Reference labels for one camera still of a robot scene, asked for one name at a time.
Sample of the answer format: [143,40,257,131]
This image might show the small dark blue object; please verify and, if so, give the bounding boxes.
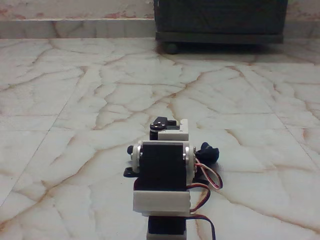
[195,141,221,165]

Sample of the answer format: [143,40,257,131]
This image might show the red white black servo cable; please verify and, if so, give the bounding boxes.
[193,157,224,191]

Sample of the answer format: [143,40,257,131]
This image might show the red black brown servo cable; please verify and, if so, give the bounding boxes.
[186,184,217,240]

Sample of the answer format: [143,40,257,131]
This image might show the dark wooden cabinet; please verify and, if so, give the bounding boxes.
[152,0,289,46]

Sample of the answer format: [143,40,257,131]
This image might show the black cabinet caster wheel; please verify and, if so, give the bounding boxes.
[163,42,179,55]

